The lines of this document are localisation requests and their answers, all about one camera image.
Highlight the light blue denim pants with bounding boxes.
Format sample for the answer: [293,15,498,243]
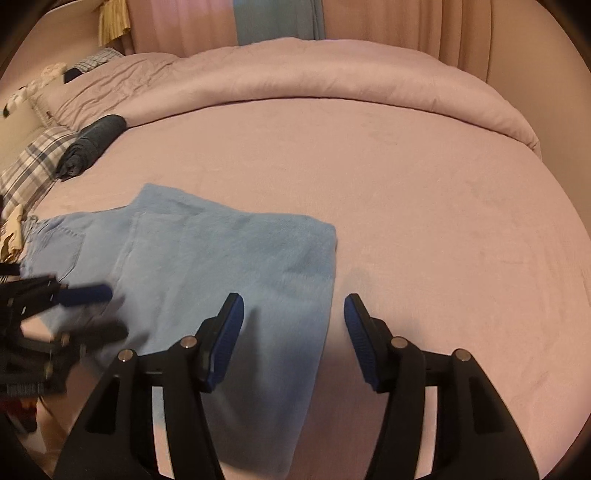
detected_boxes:
[21,184,337,479]

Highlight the beige patterned cloth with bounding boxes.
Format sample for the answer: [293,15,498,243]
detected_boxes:
[1,204,25,263]

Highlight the plaid pillow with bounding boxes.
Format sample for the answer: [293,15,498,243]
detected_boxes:
[1,126,77,221]

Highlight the dark rolled garment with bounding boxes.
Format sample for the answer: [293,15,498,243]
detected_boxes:
[56,115,127,180]

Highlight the pink wrinkled pillow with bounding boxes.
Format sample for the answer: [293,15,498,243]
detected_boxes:
[30,53,179,131]

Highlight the white plush toy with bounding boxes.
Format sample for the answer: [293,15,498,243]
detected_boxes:
[2,62,66,118]

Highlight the blue curtain panel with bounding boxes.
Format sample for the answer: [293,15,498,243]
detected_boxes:
[232,0,325,45]

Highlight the pink folded duvet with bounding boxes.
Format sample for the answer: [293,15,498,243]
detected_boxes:
[109,38,541,154]

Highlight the pink curtain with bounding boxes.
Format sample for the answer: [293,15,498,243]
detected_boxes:
[127,0,493,79]

